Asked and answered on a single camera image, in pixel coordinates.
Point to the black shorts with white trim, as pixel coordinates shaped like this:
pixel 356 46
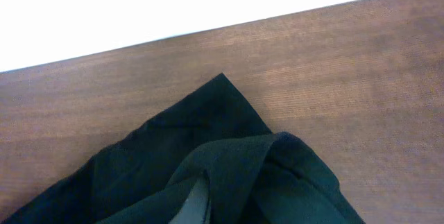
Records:
pixel 207 159

